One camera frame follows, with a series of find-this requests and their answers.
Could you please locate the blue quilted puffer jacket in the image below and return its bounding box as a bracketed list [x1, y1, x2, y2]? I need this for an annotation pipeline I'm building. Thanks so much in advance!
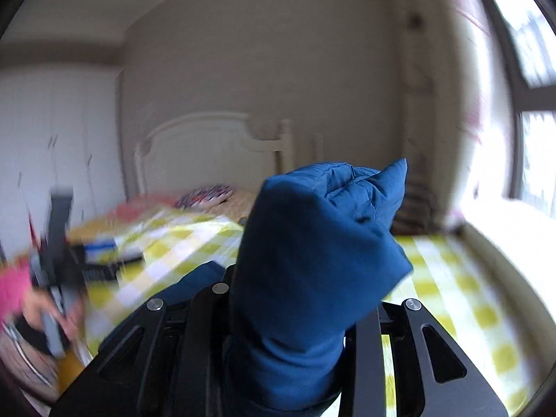
[99, 157, 414, 417]

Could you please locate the person left hand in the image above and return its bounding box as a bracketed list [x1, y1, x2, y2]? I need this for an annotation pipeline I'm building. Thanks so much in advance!
[21, 288, 88, 341]

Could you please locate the yellow white checkered bed quilt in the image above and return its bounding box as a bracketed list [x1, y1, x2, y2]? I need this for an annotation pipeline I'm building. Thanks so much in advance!
[69, 202, 545, 415]

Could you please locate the pink cloth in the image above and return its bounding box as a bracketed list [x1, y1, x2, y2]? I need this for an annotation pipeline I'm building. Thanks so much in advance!
[0, 262, 30, 319]

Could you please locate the colourful patterned pillow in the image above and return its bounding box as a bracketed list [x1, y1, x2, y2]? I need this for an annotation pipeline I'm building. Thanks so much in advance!
[174, 183, 235, 210]

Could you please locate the white wardrobe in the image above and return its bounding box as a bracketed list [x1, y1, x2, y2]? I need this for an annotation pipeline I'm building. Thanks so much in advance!
[1, 65, 125, 258]

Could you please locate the peach checkered pillow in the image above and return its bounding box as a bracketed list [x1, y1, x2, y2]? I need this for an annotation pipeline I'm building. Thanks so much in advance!
[206, 189, 256, 223]

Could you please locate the white wooden headboard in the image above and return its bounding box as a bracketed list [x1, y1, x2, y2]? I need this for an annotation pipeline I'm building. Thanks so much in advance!
[134, 111, 294, 195]

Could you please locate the silver standing lamp pole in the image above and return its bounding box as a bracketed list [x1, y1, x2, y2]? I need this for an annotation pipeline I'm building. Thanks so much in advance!
[306, 133, 325, 164]

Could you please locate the patterned cartoon curtain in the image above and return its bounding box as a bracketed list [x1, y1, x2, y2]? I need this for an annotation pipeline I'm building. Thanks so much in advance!
[391, 0, 515, 235]

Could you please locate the window with dark frame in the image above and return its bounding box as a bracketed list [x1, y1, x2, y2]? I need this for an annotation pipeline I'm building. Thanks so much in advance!
[482, 0, 555, 219]

